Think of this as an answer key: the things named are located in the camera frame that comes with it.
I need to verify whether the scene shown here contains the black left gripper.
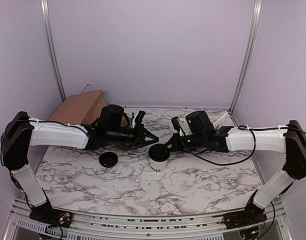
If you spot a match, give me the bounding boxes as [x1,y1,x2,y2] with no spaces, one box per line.
[107,122,159,150]

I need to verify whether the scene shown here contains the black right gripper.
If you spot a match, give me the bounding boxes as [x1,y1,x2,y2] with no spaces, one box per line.
[163,132,206,154]

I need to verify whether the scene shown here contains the black plastic cup lid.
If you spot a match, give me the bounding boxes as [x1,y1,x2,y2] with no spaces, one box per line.
[148,143,171,162]

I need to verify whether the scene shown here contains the white paper coffee cup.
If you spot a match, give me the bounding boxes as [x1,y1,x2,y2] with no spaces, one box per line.
[149,158,168,173]

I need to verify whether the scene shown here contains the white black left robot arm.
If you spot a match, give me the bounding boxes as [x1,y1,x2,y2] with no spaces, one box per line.
[0,104,159,223]

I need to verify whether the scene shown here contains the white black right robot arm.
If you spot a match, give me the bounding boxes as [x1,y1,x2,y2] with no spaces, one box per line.
[164,110,306,224]

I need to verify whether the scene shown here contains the stacked white paper cups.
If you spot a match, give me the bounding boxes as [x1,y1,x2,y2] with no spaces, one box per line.
[169,116,192,137]

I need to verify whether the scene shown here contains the black lid stack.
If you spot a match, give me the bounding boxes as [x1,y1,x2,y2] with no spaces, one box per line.
[98,151,118,168]

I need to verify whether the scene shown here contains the white ribbed cup holder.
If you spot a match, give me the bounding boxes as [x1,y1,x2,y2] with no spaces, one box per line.
[208,116,219,129]

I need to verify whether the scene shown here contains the brown paper bag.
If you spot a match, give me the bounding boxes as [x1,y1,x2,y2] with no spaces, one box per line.
[50,89,107,125]

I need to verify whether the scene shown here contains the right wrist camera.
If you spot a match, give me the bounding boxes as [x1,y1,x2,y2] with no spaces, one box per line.
[169,116,181,134]

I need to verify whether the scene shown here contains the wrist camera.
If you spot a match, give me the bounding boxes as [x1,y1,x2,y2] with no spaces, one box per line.
[169,116,181,134]
[133,110,146,124]

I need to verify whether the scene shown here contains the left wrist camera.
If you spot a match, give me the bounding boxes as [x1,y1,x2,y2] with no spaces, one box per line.
[133,110,146,124]

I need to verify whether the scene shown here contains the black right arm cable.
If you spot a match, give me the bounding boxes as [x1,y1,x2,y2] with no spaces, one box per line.
[172,117,306,173]

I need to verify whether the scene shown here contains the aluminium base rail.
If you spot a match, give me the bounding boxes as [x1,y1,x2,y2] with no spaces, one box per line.
[1,199,294,240]

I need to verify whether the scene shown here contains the aluminium right frame post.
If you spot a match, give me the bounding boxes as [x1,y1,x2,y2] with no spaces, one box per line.
[229,0,263,114]

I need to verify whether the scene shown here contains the aluminium frame post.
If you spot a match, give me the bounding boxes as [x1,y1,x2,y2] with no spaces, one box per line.
[40,0,67,102]
[229,0,263,114]

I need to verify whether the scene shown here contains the aluminium left frame post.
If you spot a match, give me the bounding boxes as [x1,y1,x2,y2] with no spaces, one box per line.
[40,0,67,102]

